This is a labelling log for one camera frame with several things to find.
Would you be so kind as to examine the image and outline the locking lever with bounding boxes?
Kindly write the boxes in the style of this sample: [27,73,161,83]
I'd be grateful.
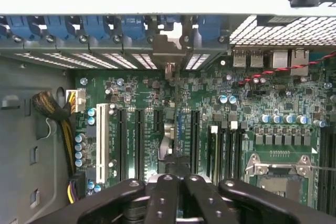
[254,163,336,172]

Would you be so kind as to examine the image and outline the open grey PC case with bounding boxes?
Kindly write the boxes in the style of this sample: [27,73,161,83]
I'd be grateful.
[0,0,336,224]

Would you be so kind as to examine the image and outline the blue expansion slot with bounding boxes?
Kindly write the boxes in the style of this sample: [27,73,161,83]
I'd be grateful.
[176,110,186,156]

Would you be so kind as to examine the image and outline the CPU socket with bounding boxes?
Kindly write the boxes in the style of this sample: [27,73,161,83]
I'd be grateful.
[245,152,316,204]

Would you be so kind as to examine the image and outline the red black twisted wire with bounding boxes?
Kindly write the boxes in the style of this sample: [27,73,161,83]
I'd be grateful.
[238,51,336,86]

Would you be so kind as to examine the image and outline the blue card clip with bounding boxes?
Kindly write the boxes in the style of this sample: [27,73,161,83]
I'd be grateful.
[4,15,33,41]
[42,15,69,41]
[121,15,145,41]
[197,15,221,41]
[81,15,109,41]
[159,15,182,27]

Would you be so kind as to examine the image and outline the green motherboard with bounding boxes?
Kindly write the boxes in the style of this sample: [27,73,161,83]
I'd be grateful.
[75,48,336,209]

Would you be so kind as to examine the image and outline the short black expansion slot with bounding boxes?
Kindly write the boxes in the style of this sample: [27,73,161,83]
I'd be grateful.
[153,108,164,134]

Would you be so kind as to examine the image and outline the yellow black power cable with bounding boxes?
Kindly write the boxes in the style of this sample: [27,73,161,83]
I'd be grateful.
[31,90,87,204]

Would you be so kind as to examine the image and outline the white expansion slot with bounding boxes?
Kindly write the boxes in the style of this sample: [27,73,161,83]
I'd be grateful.
[95,102,110,185]

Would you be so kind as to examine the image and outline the long black expansion slot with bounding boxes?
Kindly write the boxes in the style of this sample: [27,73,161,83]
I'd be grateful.
[116,108,127,183]
[134,108,145,180]
[191,109,201,175]

